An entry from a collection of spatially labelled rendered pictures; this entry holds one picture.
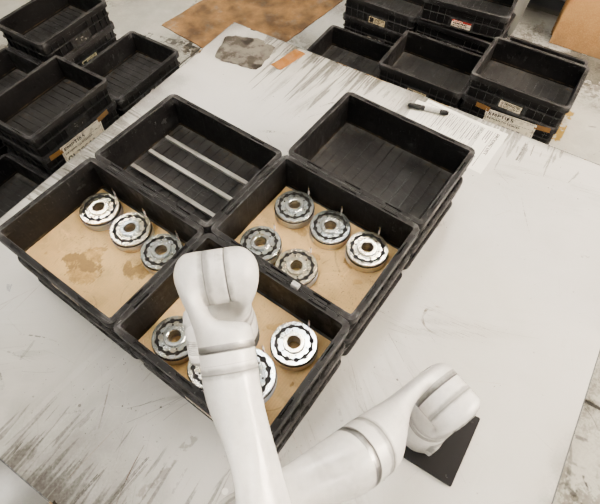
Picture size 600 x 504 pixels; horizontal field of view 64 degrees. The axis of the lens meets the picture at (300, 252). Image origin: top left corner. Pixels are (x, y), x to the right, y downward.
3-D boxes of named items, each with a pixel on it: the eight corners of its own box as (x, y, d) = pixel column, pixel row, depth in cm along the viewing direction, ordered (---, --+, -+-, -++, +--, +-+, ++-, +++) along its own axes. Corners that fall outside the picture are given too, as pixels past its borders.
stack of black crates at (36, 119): (94, 134, 237) (55, 53, 199) (140, 158, 229) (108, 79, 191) (31, 186, 219) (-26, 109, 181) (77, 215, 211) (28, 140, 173)
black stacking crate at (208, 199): (285, 183, 134) (284, 154, 124) (215, 256, 121) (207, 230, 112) (181, 124, 146) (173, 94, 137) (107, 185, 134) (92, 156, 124)
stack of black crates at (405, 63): (465, 116, 244) (487, 57, 215) (441, 152, 230) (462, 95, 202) (394, 88, 255) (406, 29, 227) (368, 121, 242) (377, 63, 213)
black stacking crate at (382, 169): (463, 180, 134) (476, 151, 125) (412, 253, 122) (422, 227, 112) (345, 122, 147) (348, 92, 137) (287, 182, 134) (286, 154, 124)
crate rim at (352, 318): (420, 232, 113) (422, 226, 111) (352, 328, 100) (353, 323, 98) (285, 159, 126) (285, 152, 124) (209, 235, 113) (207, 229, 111)
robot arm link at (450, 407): (493, 400, 79) (468, 422, 93) (452, 355, 83) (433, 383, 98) (452, 435, 76) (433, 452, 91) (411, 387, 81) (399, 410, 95)
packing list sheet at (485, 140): (510, 131, 160) (510, 130, 160) (485, 176, 150) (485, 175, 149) (419, 96, 169) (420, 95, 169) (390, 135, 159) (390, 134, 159)
